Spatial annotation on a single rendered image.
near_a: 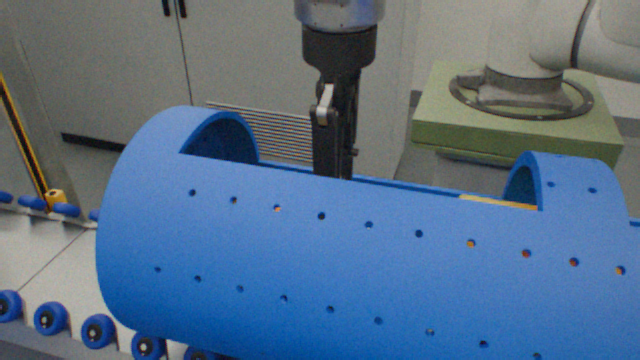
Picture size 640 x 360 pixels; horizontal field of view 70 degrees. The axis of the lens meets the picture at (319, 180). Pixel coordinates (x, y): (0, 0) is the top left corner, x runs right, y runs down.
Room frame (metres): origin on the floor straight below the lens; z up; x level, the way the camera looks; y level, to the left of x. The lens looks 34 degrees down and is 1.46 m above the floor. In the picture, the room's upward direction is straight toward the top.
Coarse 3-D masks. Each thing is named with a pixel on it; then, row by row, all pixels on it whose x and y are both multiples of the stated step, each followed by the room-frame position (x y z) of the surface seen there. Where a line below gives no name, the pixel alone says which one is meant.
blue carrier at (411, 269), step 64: (192, 128) 0.43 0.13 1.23; (128, 192) 0.36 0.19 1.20; (192, 192) 0.36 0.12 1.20; (256, 192) 0.34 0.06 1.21; (320, 192) 0.34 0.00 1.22; (384, 192) 0.33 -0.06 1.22; (448, 192) 0.50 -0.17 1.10; (512, 192) 0.46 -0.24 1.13; (576, 192) 0.32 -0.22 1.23; (128, 256) 0.32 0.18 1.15; (192, 256) 0.31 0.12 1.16; (256, 256) 0.30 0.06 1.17; (320, 256) 0.29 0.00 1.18; (384, 256) 0.28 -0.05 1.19; (448, 256) 0.28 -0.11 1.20; (512, 256) 0.27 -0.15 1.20; (576, 256) 0.26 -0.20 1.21; (128, 320) 0.32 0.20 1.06; (192, 320) 0.29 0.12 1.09; (256, 320) 0.28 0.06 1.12; (320, 320) 0.26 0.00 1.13; (384, 320) 0.25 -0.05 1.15; (448, 320) 0.24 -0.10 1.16; (512, 320) 0.24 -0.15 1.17; (576, 320) 0.23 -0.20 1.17
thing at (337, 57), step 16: (304, 32) 0.44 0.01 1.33; (320, 32) 0.43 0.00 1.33; (368, 32) 0.43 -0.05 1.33; (304, 48) 0.44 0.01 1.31; (320, 48) 0.43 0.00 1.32; (336, 48) 0.42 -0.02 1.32; (352, 48) 0.42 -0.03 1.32; (368, 48) 0.43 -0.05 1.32; (320, 64) 0.43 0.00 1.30; (336, 64) 0.42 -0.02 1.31; (352, 64) 0.42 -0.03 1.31; (368, 64) 0.44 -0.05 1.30; (320, 80) 0.43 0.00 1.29; (336, 80) 0.42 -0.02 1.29; (320, 96) 0.42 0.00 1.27; (336, 96) 0.42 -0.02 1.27
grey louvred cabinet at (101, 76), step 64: (64, 0) 2.45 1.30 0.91; (128, 0) 2.32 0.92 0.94; (192, 0) 2.20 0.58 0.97; (256, 0) 2.10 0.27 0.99; (64, 64) 2.49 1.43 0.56; (128, 64) 2.35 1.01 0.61; (192, 64) 2.22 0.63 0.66; (256, 64) 2.11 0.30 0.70; (384, 64) 1.91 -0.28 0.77; (64, 128) 2.55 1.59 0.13; (128, 128) 2.39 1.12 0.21; (256, 128) 2.11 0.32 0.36; (384, 128) 1.90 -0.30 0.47
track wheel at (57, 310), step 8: (48, 304) 0.41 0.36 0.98; (56, 304) 0.41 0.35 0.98; (40, 312) 0.41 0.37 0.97; (48, 312) 0.40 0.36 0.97; (56, 312) 0.40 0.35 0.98; (64, 312) 0.41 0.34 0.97; (40, 320) 0.40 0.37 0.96; (48, 320) 0.40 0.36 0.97; (56, 320) 0.39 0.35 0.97; (64, 320) 0.40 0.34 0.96; (40, 328) 0.39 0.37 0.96; (48, 328) 0.39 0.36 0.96; (56, 328) 0.39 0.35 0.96
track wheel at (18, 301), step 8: (0, 296) 0.43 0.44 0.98; (8, 296) 0.43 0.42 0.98; (16, 296) 0.43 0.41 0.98; (0, 304) 0.42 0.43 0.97; (8, 304) 0.42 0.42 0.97; (16, 304) 0.42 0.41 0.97; (0, 312) 0.41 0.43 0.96; (8, 312) 0.41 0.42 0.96; (16, 312) 0.41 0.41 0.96; (0, 320) 0.41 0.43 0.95; (8, 320) 0.41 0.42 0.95
